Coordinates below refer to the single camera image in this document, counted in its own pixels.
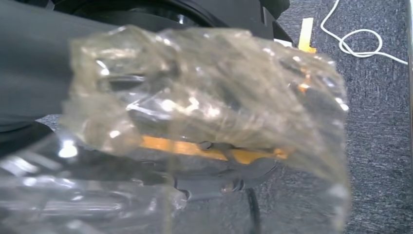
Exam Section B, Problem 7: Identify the clear plastic wrap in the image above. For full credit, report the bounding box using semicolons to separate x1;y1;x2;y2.
0;25;353;234

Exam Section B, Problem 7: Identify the black robot body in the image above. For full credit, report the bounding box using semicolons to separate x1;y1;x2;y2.
19;0;294;43

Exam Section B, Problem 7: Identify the yellow floor tape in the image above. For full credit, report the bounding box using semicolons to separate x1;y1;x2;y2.
297;18;317;54

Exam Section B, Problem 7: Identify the white floor cable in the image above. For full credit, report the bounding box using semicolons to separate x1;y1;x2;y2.
320;0;409;66

